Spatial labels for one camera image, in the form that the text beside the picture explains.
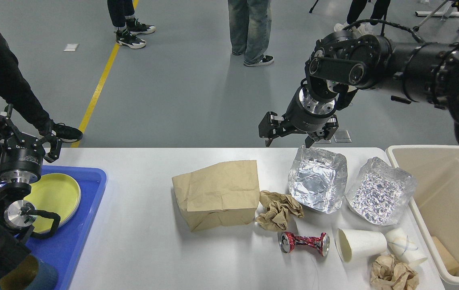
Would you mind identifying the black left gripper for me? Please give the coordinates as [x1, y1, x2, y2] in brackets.
[0, 104, 63, 182]

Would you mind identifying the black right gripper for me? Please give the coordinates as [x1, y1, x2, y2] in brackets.
[258, 87, 339, 148]

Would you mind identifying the yellow plate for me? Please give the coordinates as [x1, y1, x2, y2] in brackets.
[24, 173, 77, 219]

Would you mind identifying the brown paper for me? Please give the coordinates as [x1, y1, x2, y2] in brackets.
[254, 191, 304, 232]

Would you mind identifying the brown paper bag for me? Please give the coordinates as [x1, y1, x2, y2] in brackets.
[172, 160, 260, 232]

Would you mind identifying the teal mug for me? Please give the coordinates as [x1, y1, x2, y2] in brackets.
[0, 255, 58, 290]

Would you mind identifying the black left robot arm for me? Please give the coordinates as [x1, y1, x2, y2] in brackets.
[0, 104, 63, 279]

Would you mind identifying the crumpled paper under arm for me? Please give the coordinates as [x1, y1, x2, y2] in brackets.
[370, 255, 420, 290]

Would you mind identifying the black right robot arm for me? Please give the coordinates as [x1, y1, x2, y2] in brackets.
[258, 20, 459, 147]

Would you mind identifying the silver foil bag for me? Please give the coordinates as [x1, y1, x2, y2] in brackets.
[288, 145, 348, 213]

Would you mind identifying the pink plate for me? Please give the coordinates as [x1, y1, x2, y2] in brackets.
[59, 182, 82, 228]

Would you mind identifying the crushed red can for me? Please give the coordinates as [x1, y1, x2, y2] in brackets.
[278, 231, 330, 257]

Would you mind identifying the person in grey jeans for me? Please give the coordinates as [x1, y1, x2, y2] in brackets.
[228, 0, 274, 67]

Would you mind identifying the blue plastic tray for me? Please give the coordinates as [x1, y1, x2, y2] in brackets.
[26, 166, 107, 290]

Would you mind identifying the person with white sneakers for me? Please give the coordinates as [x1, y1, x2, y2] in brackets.
[333, 0, 391, 33]

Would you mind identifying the crushed white paper cup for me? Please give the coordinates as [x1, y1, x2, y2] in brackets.
[384, 228, 428, 268]

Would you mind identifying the person with black green sneakers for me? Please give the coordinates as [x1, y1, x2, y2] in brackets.
[106, 0, 156, 49]

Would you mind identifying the beige plastic bin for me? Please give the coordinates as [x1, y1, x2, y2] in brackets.
[386, 145, 459, 285]

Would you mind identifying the wheeled chair base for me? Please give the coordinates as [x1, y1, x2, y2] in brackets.
[411, 0, 459, 45]

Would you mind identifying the brown box in bin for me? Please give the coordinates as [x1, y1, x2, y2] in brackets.
[432, 236, 459, 276]

